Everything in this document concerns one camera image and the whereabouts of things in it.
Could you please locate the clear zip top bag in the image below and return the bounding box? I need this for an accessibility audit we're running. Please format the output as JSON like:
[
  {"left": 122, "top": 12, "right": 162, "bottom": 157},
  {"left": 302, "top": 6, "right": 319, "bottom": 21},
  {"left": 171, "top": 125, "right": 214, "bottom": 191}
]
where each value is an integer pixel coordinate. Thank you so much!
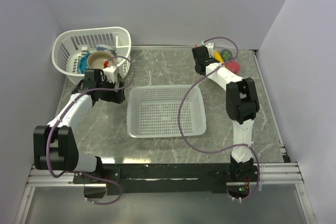
[{"left": 214, "top": 49, "right": 240, "bottom": 74}]

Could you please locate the yellow fake banana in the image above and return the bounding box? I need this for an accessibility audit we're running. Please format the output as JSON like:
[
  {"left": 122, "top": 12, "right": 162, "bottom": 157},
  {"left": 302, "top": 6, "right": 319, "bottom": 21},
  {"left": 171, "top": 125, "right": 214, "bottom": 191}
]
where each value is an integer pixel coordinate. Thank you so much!
[{"left": 214, "top": 51, "right": 224, "bottom": 63}]

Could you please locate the red fake apple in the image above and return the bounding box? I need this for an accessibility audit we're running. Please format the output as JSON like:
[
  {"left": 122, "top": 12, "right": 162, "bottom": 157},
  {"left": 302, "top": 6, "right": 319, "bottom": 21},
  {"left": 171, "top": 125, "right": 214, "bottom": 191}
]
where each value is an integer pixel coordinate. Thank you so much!
[{"left": 226, "top": 61, "right": 241, "bottom": 74}]

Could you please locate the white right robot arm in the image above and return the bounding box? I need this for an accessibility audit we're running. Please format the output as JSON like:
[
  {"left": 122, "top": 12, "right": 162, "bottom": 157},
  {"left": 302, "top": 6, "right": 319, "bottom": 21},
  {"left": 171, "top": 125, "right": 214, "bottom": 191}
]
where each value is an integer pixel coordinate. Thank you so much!
[{"left": 192, "top": 46, "right": 259, "bottom": 181}]

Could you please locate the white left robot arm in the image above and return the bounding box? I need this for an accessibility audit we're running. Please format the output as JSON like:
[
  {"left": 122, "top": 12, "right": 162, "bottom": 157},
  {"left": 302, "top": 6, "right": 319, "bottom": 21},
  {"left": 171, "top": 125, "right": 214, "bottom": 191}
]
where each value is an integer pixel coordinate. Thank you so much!
[{"left": 33, "top": 69, "right": 125, "bottom": 183}]

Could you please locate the blue plate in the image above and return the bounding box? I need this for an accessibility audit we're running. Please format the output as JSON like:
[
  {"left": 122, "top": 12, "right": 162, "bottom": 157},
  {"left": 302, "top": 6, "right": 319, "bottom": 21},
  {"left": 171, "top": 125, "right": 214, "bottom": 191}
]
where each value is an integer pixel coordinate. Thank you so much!
[{"left": 77, "top": 53, "right": 91, "bottom": 74}]

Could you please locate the beige bowl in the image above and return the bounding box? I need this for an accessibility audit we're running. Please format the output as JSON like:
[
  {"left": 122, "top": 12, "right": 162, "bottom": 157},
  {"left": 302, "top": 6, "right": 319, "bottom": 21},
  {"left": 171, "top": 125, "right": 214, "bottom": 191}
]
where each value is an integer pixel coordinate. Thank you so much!
[{"left": 88, "top": 51, "right": 117, "bottom": 69}]

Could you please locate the blue patterned white dish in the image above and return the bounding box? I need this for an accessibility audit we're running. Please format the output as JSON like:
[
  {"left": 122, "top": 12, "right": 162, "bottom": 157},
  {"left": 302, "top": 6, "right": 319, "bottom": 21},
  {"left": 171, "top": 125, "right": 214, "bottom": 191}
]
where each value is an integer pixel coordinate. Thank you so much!
[{"left": 96, "top": 44, "right": 116, "bottom": 55}]

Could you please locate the white slotted dish basket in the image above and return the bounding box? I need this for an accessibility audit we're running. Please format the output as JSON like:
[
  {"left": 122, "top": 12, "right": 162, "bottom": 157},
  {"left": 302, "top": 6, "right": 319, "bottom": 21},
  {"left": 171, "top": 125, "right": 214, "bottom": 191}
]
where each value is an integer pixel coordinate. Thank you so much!
[{"left": 50, "top": 26, "right": 132, "bottom": 86}]

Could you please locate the white perforated tray basket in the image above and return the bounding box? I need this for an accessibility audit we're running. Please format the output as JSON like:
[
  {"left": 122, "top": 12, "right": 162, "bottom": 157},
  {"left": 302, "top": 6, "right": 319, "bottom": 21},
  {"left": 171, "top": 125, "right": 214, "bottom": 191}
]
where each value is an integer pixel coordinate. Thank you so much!
[{"left": 127, "top": 84, "right": 206, "bottom": 138}]

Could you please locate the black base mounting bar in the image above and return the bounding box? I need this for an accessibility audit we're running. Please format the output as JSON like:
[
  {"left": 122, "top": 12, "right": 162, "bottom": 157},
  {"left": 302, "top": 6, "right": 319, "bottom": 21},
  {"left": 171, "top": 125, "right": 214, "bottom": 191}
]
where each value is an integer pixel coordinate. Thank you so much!
[{"left": 73, "top": 163, "right": 258, "bottom": 199}]

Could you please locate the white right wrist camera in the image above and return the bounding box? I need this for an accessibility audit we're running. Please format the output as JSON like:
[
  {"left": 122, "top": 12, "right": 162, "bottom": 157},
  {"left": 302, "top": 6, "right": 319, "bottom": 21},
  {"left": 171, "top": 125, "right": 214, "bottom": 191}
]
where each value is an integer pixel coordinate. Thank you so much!
[{"left": 202, "top": 41, "right": 215, "bottom": 58}]

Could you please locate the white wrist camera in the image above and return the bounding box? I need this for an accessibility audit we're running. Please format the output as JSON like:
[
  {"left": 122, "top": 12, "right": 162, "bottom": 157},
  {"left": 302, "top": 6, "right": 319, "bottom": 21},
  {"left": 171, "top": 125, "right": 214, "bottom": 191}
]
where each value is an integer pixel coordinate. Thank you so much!
[
  {"left": 103, "top": 60, "right": 118, "bottom": 83},
  {"left": 202, "top": 41, "right": 215, "bottom": 58}
]

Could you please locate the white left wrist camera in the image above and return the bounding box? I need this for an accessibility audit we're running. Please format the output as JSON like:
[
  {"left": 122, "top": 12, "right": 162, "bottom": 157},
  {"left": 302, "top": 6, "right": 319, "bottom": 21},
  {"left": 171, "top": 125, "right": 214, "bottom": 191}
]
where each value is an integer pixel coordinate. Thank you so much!
[{"left": 103, "top": 60, "right": 118, "bottom": 83}]

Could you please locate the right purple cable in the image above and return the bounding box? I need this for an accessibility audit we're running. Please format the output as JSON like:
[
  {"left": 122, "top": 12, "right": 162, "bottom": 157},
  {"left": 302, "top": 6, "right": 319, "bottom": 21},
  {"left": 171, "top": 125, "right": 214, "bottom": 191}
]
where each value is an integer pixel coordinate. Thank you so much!
[{"left": 177, "top": 36, "right": 263, "bottom": 202}]

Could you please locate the purple cable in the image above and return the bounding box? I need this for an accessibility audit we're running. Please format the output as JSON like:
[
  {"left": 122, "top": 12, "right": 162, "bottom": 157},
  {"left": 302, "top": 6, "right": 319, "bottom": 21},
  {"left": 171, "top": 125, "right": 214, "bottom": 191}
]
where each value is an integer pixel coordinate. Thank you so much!
[
  {"left": 45, "top": 55, "right": 136, "bottom": 206},
  {"left": 177, "top": 36, "right": 263, "bottom": 202}
]

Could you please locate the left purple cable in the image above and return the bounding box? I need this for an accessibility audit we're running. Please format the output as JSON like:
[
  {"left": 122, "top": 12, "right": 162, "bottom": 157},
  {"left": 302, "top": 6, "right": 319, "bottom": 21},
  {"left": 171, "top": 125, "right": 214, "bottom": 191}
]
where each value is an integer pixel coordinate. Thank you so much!
[{"left": 45, "top": 55, "right": 136, "bottom": 206}]

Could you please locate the aluminium frame rail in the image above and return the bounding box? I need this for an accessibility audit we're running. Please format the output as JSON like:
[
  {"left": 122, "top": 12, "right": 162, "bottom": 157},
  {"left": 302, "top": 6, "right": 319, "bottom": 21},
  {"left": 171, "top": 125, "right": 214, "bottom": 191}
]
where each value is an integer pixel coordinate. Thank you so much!
[{"left": 26, "top": 163, "right": 304, "bottom": 187}]

